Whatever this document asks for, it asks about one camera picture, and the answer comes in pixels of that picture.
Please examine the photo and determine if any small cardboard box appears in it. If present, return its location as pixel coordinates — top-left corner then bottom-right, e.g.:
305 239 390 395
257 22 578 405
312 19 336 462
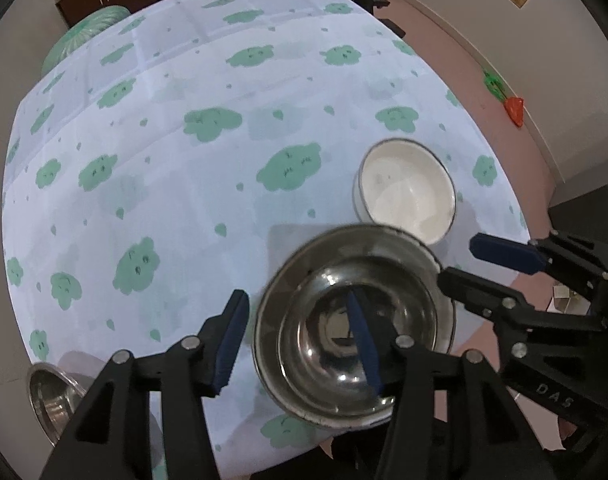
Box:
546 285 592 313

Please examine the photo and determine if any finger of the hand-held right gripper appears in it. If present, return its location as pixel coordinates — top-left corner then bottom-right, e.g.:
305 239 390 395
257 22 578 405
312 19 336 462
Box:
436 267 608 333
470 232 608 302

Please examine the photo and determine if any orange plastic toy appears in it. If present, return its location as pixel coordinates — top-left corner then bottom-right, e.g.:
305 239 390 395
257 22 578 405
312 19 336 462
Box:
504 96 525 128

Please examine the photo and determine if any large stainless steel bowl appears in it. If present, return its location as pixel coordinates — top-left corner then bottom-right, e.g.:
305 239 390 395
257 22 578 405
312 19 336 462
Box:
26 362 95 448
253 225 457 431

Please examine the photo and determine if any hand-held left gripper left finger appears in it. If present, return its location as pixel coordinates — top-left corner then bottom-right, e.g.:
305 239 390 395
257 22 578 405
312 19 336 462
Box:
39 289 251 480

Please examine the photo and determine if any white ceramic bowl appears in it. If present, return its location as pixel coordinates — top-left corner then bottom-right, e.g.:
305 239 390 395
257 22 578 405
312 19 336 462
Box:
353 138 457 246

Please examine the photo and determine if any green plastic toy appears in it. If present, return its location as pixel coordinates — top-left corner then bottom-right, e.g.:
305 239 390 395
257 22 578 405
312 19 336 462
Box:
482 70 507 98

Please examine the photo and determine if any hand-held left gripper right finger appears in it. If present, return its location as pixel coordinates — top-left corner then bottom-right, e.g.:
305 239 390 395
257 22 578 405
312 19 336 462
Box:
346 287 552 480

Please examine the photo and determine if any green cloud print tablecloth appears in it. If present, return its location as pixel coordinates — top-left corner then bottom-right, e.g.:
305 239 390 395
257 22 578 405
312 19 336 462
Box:
1 0 529 480

